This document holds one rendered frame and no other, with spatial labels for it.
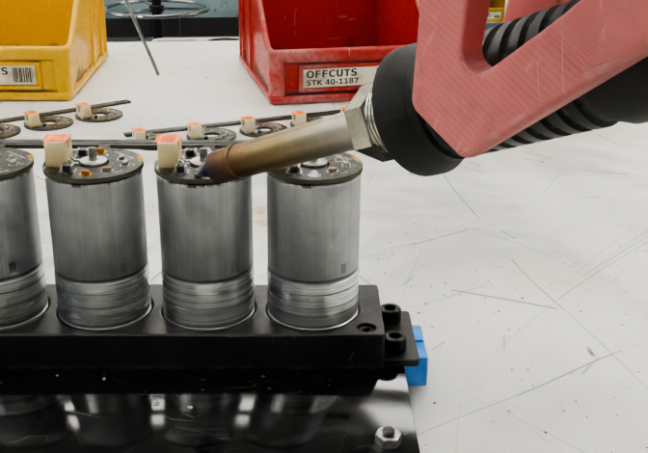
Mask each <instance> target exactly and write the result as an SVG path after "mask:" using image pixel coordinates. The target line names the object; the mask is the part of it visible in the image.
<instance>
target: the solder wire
mask: <svg viewBox="0 0 648 453"><path fill-rule="evenodd" d="M124 2H125V4H126V7H127V8H128V10H129V12H130V15H131V17H132V19H133V22H134V24H135V26H136V29H137V31H138V33H139V36H140V38H141V40H142V42H143V45H144V47H145V49H146V51H147V53H148V57H149V59H150V61H151V63H152V66H153V68H154V70H155V73H156V75H160V73H159V71H158V68H157V66H156V64H155V61H154V60H153V58H152V56H151V53H150V51H149V47H148V45H147V43H146V40H145V38H144V36H143V33H142V31H141V29H140V26H139V24H138V22H137V19H136V17H135V15H134V12H133V11H132V9H131V7H130V4H129V2H128V0H124Z"/></svg>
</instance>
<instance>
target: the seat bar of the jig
mask: <svg viewBox="0 0 648 453"><path fill-rule="evenodd" d="M46 289H47V298H48V306H49V308H48V310H47V311H46V313H45V314H43V315H42V316H41V317H39V318H37V319H36V320H34V321H32V322H29V323H27V324H24V325H21V326H18V327H14V328H10V329H5V330H0V368H384V356H385V329H384V323H383V316H382V310H381V305H380V298H379V292H378V286H377V285H375V284H359V303H358V316H357V318H356V319H355V320H354V321H353V322H351V323H349V324H347V325H345V326H343V327H340V328H336V329H332V330H327V331H300V330H294V329H291V328H287V327H284V326H282V325H279V324H277V323H275V322H274V321H273V320H271V319H270V318H269V316H268V302H267V284H255V314H254V315H253V317H252V318H251V319H249V320H248V321H246V322H244V323H242V324H240V325H238V326H235V327H232V328H228V329H224V330H218V331H192V330H186V329H183V328H179V327H176V326H174V325H172V324H170V323H169V322H167V321H166V320H165V318H164V308H163V293H162V284H151V285H150V295H151V313H150V314H149V315H148V316H147V317H146V318H144V319H143V320H141V321H139V322H137V323H135V324H133V325H130V326H127V327H123V328H119V329H115V330H109V331H83V330H77V329H74V328H71V327H68V326H66V325H64V324H63V323H62V322H61V321H60V320H59V311H58V303H57V293H56V284H47V285H46Z"/></svg>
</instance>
